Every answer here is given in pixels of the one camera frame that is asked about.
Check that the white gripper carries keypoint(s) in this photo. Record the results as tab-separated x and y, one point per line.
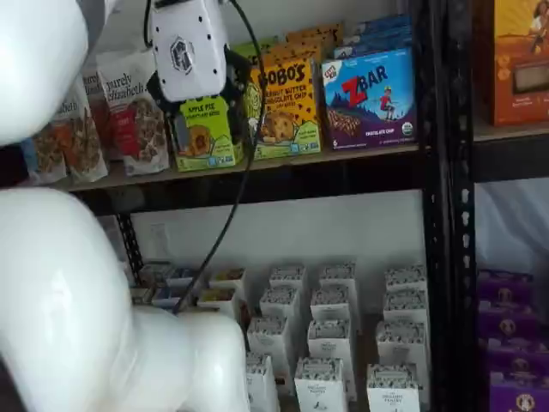
188	51

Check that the green Bobo's apple pie box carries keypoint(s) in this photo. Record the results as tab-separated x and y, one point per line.
206	141
268	43

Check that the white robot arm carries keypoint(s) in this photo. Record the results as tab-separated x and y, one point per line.
51	279

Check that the yellow Bobo's peanut butter box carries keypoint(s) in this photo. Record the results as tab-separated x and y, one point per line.
287	129
313	34
296	53

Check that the blue Z Bar box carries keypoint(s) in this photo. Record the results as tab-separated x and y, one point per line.
381	26
373	45
369	107

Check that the wooden shelf board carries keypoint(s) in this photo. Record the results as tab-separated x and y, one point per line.
510	131
364	155

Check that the small blue label granola box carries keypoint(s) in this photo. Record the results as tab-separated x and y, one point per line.
167	296
180	276

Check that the small green label granola box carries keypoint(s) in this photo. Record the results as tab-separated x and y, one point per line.
154	274
141	296

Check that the small yellow label granola box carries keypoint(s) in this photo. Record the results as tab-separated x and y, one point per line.
229	279
218	302

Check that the white organic pantry box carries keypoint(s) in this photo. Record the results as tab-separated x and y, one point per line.
330	302
328	339
319	386
287	276
268	339
262	382
279	302
405	279
392	390
337	274
405	307
401	343

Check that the large orange cardboard box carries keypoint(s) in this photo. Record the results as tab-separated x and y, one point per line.
514	103

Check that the purple snack box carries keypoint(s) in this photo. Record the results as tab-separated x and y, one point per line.
508	322
506	285
517	358
519	395

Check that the red label granola bag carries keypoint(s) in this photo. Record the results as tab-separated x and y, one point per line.
137	129
96	124

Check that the orange label granola bag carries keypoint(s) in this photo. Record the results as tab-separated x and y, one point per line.
86	146

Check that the white plastic sheet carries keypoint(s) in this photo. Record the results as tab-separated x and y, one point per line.
510	223

